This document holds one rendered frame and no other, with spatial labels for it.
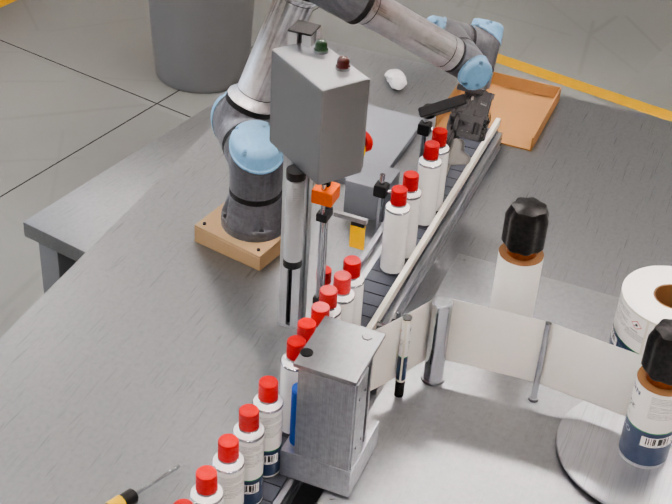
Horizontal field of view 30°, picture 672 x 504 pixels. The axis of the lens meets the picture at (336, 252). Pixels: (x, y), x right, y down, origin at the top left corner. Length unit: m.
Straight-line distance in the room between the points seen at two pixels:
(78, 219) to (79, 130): 1.98
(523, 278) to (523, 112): 1.04
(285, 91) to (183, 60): 2.84
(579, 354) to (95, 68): 3.35
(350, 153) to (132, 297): 0.69
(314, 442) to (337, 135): 0.52
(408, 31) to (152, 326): 0.80
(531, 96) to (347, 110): 1.41
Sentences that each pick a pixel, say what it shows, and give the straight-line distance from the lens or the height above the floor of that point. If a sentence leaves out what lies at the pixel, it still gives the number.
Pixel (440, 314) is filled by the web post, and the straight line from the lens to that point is 2.29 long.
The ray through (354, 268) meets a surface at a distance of 2.34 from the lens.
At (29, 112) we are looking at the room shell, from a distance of 5.00.
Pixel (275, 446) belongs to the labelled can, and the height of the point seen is 0.96.
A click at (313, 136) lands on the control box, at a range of 2.14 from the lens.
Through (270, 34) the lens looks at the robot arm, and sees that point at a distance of 2.68.
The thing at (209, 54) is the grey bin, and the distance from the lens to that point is 4.99.
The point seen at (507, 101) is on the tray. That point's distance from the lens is 3.44.
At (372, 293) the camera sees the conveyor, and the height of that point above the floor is 0.88.
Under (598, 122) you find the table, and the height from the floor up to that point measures 0.83.
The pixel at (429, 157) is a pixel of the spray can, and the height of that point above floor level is 1.06.
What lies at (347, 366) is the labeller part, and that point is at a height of 1.14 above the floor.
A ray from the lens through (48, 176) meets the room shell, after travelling 4.60.
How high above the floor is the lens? 2.48
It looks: 36 degrees down
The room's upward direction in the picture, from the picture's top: 4 degrees clockwise
